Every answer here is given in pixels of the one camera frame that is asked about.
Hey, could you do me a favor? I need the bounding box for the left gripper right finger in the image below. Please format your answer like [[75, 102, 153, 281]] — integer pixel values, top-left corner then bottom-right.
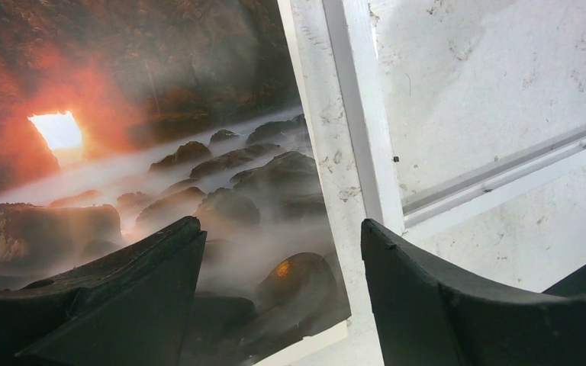
[[361, 219, 586, 365]]

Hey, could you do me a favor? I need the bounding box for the white picture frame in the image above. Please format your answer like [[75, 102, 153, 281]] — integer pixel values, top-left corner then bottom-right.
[[279, 1, 586, 365]]

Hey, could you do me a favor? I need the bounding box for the landscape sunset photo print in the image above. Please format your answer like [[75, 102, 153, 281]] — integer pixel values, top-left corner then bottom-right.
[[0, 1, 351, 365]]

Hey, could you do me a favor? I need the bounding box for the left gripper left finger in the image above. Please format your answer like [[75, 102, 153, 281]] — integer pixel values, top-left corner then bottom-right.
[[0, 217, 206, 365]]

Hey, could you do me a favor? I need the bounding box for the white brown backing board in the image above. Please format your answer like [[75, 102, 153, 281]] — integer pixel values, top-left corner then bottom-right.
[[255, 320, 349, 366]]

